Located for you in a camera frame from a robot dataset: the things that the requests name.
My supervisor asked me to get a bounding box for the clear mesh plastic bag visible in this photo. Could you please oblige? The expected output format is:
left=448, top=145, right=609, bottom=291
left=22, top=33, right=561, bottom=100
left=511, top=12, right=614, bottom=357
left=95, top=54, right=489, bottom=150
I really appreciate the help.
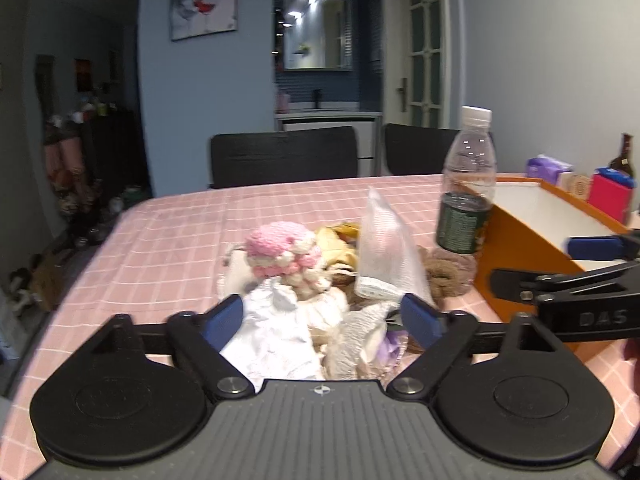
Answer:
left=355, top=188, right=433, bottom=304

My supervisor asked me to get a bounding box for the purple tissue pack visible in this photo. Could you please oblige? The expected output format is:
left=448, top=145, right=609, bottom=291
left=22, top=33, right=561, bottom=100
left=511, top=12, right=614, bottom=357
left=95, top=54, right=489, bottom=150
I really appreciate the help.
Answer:
left=525, top=154, right=574, bottom=185

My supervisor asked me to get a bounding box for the orange white storage box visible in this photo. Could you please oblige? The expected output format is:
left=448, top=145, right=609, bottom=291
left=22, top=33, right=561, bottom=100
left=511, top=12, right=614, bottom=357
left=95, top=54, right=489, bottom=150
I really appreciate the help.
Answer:
left=474, top=177, right=631, bottom=322

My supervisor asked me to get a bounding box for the white round cloth pad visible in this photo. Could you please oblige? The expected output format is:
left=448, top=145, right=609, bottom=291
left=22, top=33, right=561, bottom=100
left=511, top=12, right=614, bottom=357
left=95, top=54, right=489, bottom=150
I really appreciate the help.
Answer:
left=217, top=243, right=258, bottom=299

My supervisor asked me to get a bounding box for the pink red box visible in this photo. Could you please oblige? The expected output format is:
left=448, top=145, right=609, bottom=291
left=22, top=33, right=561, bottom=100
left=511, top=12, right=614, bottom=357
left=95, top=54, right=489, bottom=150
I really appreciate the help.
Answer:
left=587, top=167, right=636, bottom=224

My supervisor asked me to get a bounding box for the wall mirror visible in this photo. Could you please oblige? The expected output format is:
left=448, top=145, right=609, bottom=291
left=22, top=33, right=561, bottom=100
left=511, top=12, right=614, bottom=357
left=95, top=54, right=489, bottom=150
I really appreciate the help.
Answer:
left=282, top=0, right=352, bottom=72

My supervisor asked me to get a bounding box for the white glass panel door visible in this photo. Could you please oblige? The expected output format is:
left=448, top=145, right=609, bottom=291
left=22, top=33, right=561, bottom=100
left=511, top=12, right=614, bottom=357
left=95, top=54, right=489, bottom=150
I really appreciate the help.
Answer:
left=382, top=0, right=451, bottom=128

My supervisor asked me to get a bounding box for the brown fuzzy sock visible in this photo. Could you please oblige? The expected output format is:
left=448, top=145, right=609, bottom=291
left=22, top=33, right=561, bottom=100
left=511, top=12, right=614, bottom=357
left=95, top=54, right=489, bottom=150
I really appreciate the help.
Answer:
left=418, top=246, right=477, bottom=309

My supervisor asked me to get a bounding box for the clear plastic water bottle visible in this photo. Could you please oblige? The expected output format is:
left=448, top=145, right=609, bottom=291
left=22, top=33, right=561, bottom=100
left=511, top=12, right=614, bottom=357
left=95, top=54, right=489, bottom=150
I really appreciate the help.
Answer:
left=435, top=106, right=497, bottom=287

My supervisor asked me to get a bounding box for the black chair left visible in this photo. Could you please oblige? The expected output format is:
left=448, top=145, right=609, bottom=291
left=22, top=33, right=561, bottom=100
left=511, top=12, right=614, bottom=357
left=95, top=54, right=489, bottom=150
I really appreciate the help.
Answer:
left=209, top=132, right=358, bottom=188

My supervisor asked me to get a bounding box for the brown glass bottle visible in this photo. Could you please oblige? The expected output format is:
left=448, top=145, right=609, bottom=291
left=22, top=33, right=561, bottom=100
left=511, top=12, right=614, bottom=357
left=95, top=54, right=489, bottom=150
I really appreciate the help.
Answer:
left=608, top=133, right=634, bottom=179

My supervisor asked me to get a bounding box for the black chair right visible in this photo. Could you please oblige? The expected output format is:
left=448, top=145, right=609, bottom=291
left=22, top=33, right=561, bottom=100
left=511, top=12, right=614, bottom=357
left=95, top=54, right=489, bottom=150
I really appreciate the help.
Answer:
left=383, top=124, right=458, bottom=176

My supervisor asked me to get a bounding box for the pink white crochet hat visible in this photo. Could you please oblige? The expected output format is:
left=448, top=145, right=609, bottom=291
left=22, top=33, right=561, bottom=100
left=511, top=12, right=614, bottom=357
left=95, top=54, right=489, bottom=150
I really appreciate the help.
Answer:
left=243, top=221, right=331, bottom=300

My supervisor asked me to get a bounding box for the black chair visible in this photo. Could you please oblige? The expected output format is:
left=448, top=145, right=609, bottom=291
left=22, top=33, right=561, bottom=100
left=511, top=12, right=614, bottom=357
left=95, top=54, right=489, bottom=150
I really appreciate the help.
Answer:
left=209, top=132, right=358, bottom=188
left=383, top=124, right=458, bottom=176

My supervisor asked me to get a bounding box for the white flowers plastic bag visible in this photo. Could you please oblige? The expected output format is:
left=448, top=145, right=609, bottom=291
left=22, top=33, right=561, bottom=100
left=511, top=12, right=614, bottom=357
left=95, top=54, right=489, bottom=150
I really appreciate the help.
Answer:
left=217, top=276, right=402, bottom=382

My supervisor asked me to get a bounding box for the white counter cabinet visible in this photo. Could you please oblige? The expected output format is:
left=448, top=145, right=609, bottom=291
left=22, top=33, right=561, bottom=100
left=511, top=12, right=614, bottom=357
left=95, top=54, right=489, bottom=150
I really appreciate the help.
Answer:
left=276, top=110, right=383, bottom=177

